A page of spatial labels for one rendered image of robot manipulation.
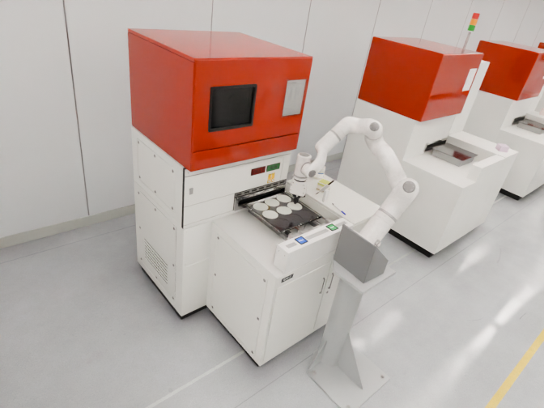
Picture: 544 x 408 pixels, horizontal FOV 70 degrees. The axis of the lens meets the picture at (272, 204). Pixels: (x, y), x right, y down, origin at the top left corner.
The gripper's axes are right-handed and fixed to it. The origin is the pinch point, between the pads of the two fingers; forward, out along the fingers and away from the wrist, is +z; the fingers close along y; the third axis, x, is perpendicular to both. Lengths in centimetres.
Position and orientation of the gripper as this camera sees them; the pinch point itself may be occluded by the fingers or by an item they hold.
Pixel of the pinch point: (295, 200)
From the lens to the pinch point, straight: 247.9
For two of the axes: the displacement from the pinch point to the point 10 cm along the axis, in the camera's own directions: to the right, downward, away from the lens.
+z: -1.3, 8.5, 5.0
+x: 3.0, -4.5, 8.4
